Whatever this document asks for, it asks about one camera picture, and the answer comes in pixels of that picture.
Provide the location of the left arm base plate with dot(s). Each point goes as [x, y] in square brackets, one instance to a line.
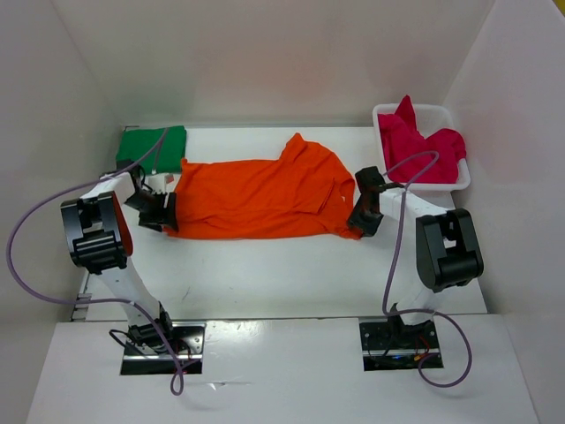
[188, 344]

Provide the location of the orange t-shirt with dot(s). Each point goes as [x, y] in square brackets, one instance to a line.
[306, 191]

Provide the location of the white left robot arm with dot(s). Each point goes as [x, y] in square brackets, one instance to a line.
[99, 240]

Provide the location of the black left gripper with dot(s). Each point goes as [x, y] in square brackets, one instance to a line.
[155, 220]

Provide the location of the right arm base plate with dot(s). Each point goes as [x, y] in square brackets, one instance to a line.
[388, 344]

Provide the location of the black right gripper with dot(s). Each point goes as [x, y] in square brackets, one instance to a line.
[369, 228]

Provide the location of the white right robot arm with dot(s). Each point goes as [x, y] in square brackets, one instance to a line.
[447, 252]

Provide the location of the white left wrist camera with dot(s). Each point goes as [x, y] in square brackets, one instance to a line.
[159, 182]

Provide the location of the pink t-shirt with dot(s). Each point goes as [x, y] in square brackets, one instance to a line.
[406, 151]

